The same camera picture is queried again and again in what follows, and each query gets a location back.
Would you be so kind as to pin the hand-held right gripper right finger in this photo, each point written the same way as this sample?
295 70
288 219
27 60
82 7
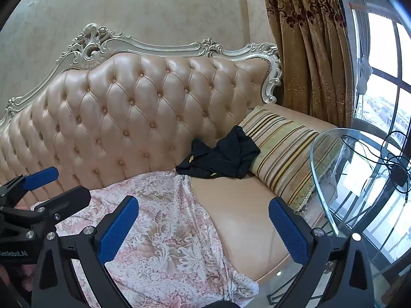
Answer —
287 231

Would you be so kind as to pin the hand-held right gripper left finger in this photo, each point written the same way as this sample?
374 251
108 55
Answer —
117 227

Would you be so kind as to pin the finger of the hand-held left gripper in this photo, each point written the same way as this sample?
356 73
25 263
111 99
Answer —
40 178
64 202

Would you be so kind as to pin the dark blue sweatshirt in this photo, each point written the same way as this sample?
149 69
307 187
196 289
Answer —
218 160

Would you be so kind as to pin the person's left hand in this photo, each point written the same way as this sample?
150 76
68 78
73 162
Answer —
16 277

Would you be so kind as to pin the pink floral blanket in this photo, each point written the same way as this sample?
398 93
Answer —
167 224

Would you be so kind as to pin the round glass table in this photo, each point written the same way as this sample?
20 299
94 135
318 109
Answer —
353 199

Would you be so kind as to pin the striped cushion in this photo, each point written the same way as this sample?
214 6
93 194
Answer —
282 154

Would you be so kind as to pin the tufted beige leather sofa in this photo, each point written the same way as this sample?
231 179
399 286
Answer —
128 102

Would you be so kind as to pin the black power adapter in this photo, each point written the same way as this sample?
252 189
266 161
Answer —
398 175

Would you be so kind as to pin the white hanging cloth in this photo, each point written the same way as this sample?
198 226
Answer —
365 73

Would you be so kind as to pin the gold patterned curtain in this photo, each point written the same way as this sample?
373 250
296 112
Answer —
305 54

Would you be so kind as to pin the window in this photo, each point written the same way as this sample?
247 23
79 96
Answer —
382 38

